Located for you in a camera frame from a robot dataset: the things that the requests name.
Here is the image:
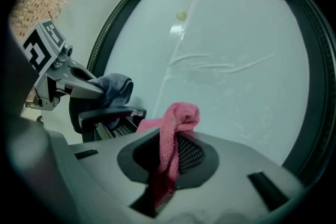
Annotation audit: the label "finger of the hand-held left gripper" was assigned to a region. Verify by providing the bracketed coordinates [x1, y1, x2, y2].
[65, 65, 105, 100]

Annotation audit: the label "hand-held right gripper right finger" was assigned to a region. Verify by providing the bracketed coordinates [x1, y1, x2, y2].
[167, 131, 306, 219]

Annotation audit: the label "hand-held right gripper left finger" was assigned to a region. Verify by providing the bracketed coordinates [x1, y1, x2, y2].
[69, 126, 162, 218]

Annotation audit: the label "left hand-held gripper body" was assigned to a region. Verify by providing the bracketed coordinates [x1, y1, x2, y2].
[22, 18, 81, 112]

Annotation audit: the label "blue cleaning cloth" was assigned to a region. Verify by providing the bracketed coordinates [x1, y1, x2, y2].
[69, 72, 134, 135]

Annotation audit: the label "pink cleaning cloth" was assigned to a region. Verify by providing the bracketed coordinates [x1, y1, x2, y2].
[136, 102, 201, 211]

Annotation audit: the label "dry plant stalks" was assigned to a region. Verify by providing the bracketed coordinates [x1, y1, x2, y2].
[48, 3, 61, 22]

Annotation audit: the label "white pull cord ball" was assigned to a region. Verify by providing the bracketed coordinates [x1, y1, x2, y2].
[175, 9, 188, 22]

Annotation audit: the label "black window frame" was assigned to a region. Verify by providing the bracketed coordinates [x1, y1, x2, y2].
[86, 0, 336, 187]

